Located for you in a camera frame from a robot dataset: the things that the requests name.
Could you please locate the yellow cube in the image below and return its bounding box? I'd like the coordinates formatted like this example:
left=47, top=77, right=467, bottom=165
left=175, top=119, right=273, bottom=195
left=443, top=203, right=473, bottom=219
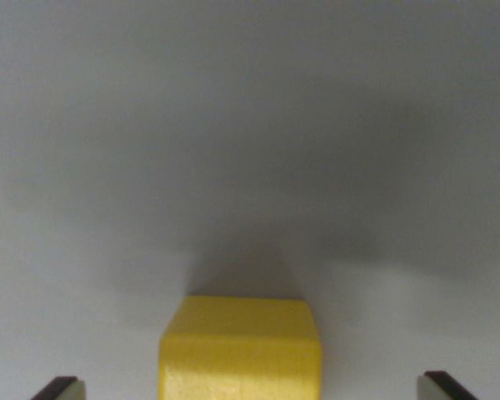
left=157, top=295, right=323, bottom=400

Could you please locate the grey plastic bin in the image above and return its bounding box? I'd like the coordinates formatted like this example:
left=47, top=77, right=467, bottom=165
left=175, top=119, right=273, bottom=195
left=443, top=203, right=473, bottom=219
left=0, top=0, right=500, bottom=400

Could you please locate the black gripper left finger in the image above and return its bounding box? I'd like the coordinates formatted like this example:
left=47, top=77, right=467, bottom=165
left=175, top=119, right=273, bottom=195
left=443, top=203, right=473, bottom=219
left=30, top=376, right=87, bottom=400

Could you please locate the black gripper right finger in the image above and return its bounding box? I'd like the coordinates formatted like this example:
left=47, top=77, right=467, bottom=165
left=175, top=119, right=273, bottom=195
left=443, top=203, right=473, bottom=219
left=416, top=370, right=480, bottom=400

